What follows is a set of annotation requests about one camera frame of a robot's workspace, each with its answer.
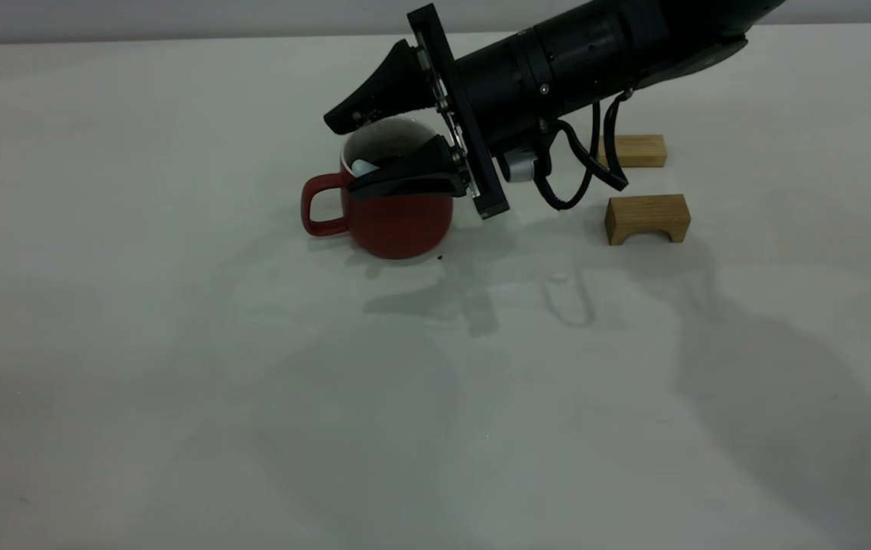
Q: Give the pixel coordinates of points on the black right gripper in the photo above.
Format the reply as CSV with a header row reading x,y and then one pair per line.
x,y
489,92

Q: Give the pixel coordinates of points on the red ceramic mug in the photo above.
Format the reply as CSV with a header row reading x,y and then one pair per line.
x,y
401,225

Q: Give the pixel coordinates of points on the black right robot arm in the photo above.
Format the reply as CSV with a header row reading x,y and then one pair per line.
x,y
619,42

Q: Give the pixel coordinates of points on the flat wooden block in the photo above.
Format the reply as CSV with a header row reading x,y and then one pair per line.
x,y
645,151

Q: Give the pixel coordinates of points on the arched wooden block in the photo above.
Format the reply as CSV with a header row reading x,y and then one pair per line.
x,y
645,210

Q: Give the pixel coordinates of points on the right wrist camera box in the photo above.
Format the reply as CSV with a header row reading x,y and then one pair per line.
x,y
519,164

